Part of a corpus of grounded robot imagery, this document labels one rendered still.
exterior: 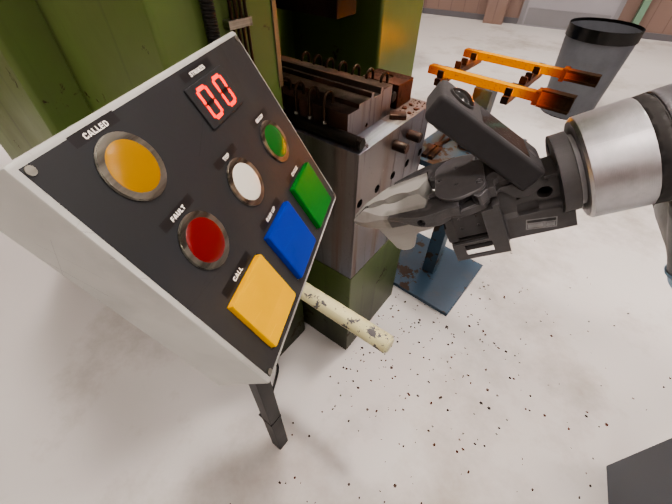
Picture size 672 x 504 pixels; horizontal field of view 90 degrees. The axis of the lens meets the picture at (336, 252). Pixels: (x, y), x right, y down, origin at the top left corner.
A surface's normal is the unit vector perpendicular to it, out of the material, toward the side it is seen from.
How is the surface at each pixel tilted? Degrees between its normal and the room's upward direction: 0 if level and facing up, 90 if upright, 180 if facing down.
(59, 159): 60
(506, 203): 90
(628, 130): 42
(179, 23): 90
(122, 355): 0
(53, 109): 90
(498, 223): 90
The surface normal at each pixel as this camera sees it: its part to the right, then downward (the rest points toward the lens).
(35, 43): 0.80, 0.44
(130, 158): 0.83, -0.25
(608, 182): -0.30, 0.56
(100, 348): 0.01, -0.70
